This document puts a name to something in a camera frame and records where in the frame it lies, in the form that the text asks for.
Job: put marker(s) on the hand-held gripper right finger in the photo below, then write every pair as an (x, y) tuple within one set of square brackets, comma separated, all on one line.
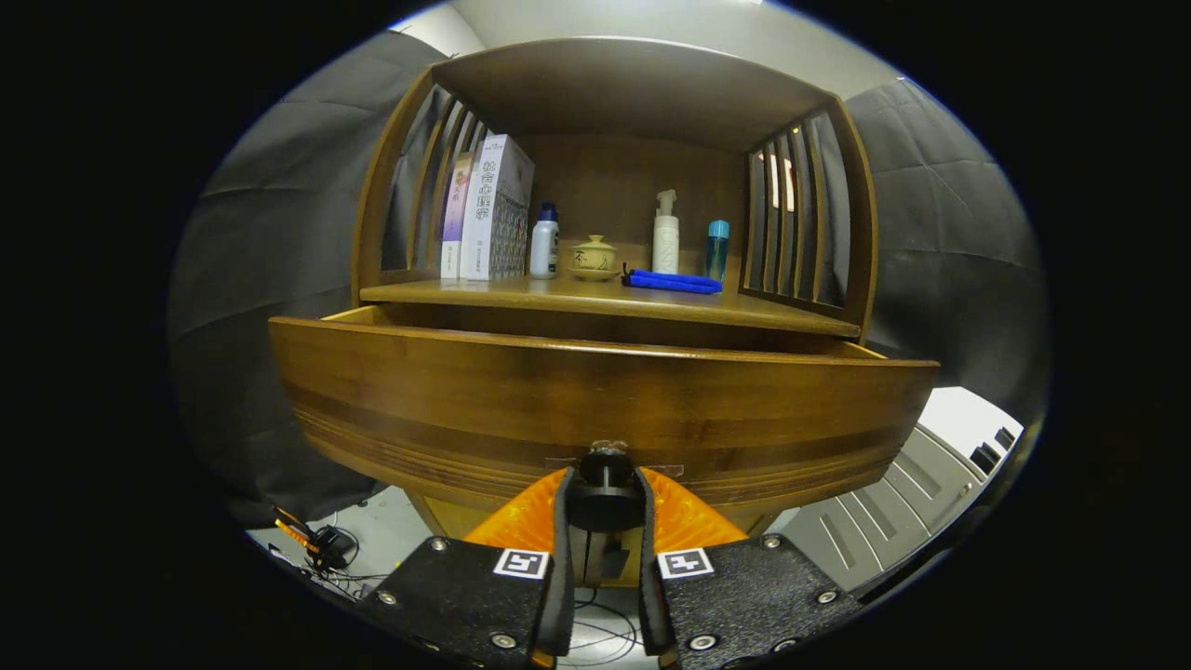
[(649, 596)]

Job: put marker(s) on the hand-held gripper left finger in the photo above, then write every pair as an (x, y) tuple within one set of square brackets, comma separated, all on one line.
[(564, 596)]

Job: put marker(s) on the white metal cabinet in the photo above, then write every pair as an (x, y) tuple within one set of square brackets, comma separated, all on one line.
[(893, 502)]

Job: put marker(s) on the wooden countertop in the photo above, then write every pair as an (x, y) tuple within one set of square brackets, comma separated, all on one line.
[(577, 296)]

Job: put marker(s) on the wooden cabinet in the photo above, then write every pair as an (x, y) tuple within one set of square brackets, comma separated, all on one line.
[(633, 93)]

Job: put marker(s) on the black door latch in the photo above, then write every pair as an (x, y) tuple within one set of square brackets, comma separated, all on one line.
[(613, 563)]

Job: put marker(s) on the black power adapter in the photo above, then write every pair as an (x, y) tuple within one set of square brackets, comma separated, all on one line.
[(330, 544)]

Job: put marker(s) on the orange black hand tool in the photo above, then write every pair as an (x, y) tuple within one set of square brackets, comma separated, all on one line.
[(293, 535)]

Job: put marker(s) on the blue cloth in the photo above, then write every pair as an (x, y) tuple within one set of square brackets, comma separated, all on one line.
[(675, 281)]

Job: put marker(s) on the yellow lidded teacup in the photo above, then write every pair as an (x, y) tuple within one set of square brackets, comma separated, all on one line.
[(594, 256)]

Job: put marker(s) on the white bottle blue cap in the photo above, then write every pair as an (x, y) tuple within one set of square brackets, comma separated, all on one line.
[(544, 247)]

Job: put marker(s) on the teal clear bottle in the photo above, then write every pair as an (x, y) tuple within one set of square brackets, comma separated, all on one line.
[(716, 251)]

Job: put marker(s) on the white pump bottle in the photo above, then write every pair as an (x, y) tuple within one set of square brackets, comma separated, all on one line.
[(665, 242)]

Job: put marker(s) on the white patterned book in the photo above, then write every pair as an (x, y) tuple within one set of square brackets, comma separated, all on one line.
[(502, 214)]

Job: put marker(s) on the purple book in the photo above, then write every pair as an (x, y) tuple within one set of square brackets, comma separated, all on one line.
[(453, 223)]

